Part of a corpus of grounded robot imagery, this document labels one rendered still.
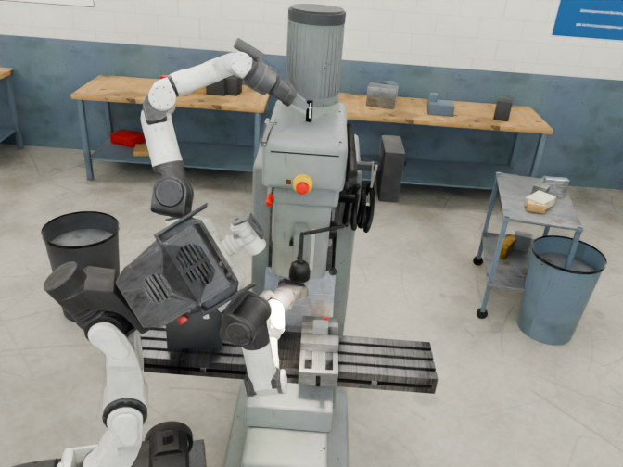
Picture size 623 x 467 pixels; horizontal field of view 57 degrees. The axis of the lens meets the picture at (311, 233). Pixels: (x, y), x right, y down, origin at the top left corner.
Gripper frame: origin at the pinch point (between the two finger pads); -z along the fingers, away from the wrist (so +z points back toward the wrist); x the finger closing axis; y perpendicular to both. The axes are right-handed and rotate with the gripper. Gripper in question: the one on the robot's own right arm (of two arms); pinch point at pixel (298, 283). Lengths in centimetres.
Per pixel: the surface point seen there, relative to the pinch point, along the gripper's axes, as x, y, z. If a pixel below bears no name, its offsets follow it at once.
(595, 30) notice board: -65, -49, -493
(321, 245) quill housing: -10.6, -23.1, 5.3
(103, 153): 345, 98, -235
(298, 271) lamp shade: -11.3, -21.9, 23.1
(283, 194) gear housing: 0.7, -43.5, 14.7
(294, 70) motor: 13, -77, -12
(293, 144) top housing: -6, -64, 22
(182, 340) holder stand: 39, 29, 23
